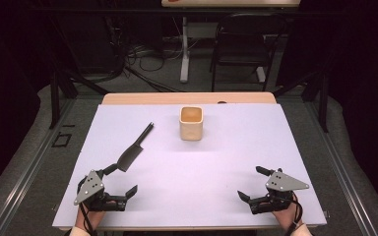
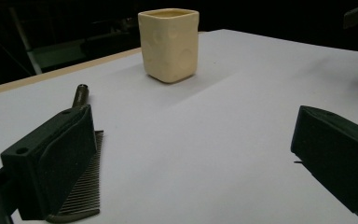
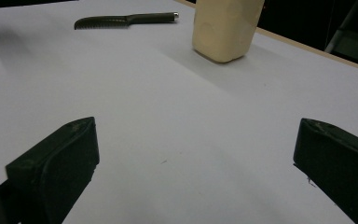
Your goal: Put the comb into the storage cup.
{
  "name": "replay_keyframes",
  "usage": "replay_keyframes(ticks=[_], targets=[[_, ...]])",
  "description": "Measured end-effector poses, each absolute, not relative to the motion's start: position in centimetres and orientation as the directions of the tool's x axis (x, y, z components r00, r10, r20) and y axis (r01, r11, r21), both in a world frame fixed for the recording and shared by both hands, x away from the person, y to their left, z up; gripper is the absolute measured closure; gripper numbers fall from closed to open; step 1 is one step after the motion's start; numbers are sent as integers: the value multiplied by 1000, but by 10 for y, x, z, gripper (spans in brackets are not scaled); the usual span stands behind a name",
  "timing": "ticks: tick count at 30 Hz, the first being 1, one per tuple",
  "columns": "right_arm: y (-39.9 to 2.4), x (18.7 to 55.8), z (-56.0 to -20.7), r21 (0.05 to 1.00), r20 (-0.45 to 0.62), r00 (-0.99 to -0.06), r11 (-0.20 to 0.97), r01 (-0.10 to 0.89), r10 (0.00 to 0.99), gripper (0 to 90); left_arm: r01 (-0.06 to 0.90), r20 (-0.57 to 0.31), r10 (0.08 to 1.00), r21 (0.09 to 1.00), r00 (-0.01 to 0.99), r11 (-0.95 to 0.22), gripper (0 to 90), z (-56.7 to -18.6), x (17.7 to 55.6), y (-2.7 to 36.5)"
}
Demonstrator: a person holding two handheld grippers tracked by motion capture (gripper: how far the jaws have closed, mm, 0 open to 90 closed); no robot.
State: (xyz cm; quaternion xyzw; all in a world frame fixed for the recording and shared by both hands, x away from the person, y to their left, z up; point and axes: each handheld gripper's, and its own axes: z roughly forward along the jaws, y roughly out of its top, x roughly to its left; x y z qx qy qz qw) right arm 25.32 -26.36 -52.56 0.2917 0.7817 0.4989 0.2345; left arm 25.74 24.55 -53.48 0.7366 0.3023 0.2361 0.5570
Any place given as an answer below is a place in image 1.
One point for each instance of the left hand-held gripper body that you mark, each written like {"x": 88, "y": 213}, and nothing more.
{"x": 90, "y": 187}

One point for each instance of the black metal stand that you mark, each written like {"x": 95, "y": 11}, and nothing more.
{"x": 55, "y": 98}
{"x": 323, "y": 105}

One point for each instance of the wooden table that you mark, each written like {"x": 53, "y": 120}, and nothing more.
{"x": 164, "y": 98}

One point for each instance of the person's left hand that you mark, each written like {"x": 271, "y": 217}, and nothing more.
{"x": 93, "y": 218}

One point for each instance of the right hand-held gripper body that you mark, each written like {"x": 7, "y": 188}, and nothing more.
{"x": 283, "y": 183}

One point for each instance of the black folding chair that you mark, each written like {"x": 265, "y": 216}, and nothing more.
{"x": 242, "y": 49}

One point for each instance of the white desk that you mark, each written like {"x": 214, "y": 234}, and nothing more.
{"x": 184, "y": 65}

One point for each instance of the dark brown comb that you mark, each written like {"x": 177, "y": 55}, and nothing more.
{"x": 129, "y": 159}

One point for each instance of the person's right hand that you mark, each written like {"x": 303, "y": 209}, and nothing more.
{"x": 288, "y": 218}

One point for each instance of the white table mat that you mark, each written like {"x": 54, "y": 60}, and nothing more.
{"x": 193, "y": 177}

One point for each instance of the beige square cup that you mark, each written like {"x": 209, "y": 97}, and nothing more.
{"x": 191, "y": 131}

